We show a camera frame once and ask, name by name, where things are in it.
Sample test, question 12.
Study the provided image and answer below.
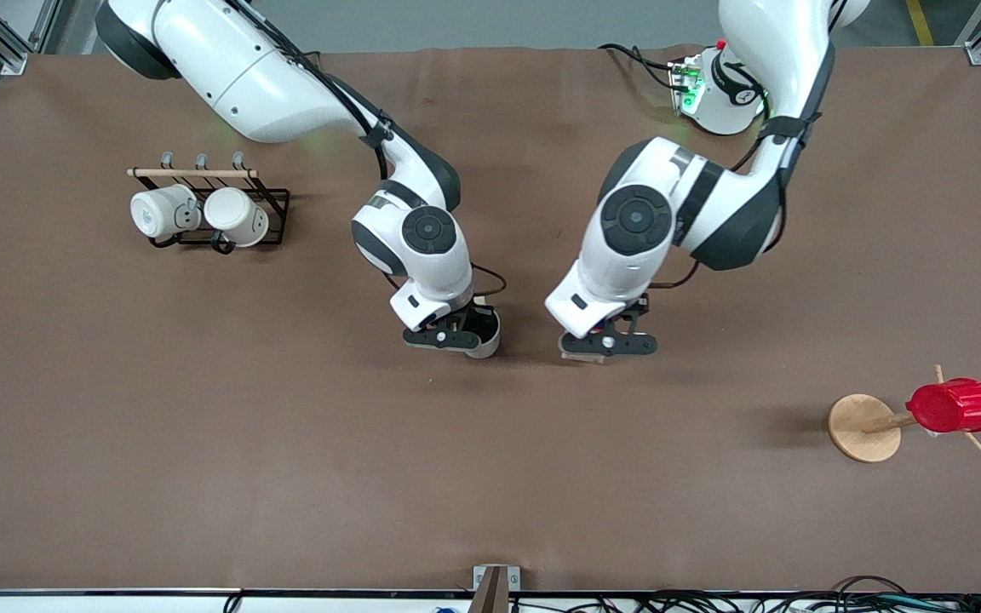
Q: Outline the red plastic cup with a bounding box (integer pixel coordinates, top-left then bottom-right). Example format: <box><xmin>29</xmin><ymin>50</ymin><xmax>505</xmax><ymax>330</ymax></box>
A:
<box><xmin>906</xmin><ymin>379</ymin><xmax>981</xmax><ymax>433</ymax></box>

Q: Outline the black wire rack wooden bar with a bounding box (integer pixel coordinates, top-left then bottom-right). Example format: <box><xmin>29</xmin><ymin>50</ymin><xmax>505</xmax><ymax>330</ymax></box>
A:
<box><xmin>127</xmin><ymin>152</ymin><xmax>290</xmax><ymax>249</ymax></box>

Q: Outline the metal bracket with wooden post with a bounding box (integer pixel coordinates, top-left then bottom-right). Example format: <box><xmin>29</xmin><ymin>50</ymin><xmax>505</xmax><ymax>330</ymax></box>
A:
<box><xmin>467</xmin><ymin>564</ymin><xmax>522</xmax><ymax>613</ymax></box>

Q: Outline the black cable at arm base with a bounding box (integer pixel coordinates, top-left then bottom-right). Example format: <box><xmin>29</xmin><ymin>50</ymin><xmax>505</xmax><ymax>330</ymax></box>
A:
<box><xmin>599</xmin><ymin>43</ymin><xmax>680</xmax><ymax>91</ymax></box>

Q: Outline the black cable bundle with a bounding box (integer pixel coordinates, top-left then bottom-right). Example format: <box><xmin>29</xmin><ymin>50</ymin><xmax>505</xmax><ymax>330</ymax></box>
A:
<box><xmin>618</xmin><ymin>576</ymin><xmax>981</xmax><ymax>613</ymax></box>

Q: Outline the plain white mug black handle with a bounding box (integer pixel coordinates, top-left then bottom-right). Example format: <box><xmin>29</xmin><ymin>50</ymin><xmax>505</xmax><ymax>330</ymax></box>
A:
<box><xmin>204</xmin><ymin>187</ymin><xmax>270</xmax><ymax>255</ymax></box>

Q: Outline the white mug grey inside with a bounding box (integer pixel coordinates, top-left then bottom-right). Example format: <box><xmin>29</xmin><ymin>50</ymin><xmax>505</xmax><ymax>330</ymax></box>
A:
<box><xmin>463</xmin><ymin>305</ymin><xmax>502</xmax><ymax>359</ymax></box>

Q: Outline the wooden mug tree stand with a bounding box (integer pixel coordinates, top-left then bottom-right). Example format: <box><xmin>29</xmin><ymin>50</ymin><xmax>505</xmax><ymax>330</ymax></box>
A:
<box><xmin>828</xmin><ymin>364</ymin><xmax>981</xmax><ymax>463</ymax></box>

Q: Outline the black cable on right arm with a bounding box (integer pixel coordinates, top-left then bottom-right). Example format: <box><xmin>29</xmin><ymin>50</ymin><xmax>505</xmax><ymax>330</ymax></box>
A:
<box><xmin>286</xmin><ymin>47</ymin><xmax>395</xmax><ymax>181</ymax></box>

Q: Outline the brown table cover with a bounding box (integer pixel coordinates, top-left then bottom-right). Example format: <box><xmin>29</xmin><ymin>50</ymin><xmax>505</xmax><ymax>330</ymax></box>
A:
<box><xmin>0</xmin><ymin>44</ymin><xmax>981</xmax><ymax>594</ymax></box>

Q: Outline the white mug with face print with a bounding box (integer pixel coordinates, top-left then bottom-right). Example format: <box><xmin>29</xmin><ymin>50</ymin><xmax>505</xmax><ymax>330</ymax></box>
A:
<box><xmin>130</xmin><ymin>184</ymin><xmax>203</xmax><ymax>241</ymax></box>

